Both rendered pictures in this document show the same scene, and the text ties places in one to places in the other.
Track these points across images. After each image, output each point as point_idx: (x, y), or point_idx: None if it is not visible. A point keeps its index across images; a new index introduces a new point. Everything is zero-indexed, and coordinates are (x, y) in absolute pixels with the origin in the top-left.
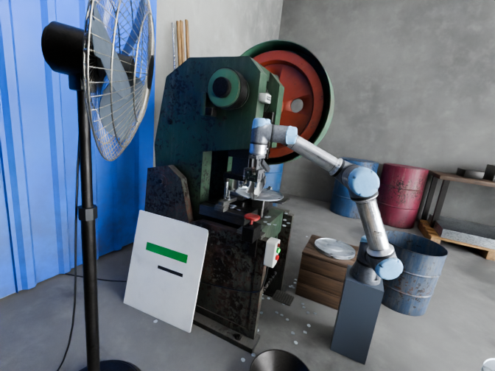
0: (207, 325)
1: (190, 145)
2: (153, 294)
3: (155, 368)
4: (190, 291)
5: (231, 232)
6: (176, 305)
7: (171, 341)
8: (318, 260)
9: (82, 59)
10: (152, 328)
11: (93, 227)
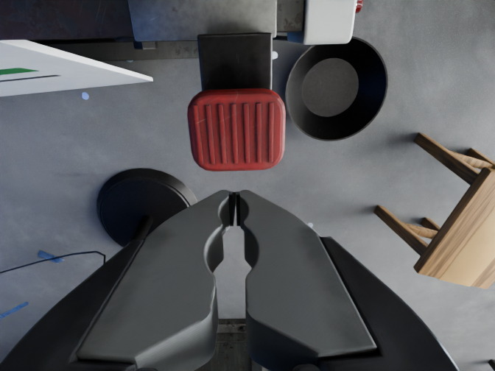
0: (170, 57)
1: None
2: (34, 87)
3: (163, 156)
4: (104, 75)
5: (111, 37)
6: (96, 82)
7: (144, 112)
8: None
9: None
10: (97, 110)
11: None
